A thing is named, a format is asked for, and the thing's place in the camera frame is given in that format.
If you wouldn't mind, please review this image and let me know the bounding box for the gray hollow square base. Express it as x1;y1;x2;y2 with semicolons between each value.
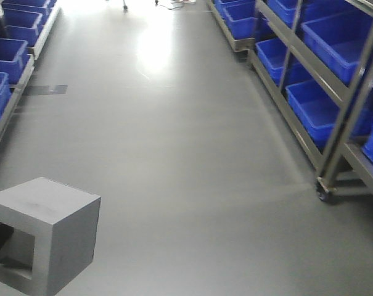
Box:
0;177;100;295

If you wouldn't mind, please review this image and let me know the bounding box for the steel rack left side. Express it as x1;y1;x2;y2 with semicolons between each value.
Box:
0;1;60;142

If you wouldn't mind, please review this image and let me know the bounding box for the steel rack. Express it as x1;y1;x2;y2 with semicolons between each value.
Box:
0;1;60;142
208;1;373;202

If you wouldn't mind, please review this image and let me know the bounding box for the steel rack right side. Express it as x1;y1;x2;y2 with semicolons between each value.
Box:
208;1;373;202

